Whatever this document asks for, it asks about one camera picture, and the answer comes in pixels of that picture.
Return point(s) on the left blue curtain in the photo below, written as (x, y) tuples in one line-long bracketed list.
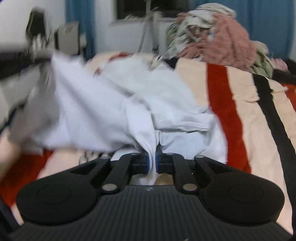
[(82, 11)]

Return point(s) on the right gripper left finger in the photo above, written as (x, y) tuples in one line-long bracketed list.
[(123, 170)]

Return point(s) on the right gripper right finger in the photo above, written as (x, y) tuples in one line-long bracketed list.
[(176, 165)]

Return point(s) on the pile of clothes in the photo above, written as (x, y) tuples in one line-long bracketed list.
[(210, 33)]

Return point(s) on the white shirt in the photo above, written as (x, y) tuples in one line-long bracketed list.
[(127, 104)]

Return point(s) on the right blue curtain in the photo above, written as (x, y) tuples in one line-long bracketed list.
[(270, 22)]

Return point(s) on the blue curtain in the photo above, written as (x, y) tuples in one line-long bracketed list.
[(270, 22), (82, 11)]

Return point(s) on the striped bed blanket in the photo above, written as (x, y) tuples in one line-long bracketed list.
[(229, 92)]

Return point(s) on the metal stand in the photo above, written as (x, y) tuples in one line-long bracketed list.
[(150, 27)]

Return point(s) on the grey chair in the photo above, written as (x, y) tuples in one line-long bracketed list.
[(66, 38)]

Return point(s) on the dark window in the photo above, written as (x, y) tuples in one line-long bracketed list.
[(138, 9)]

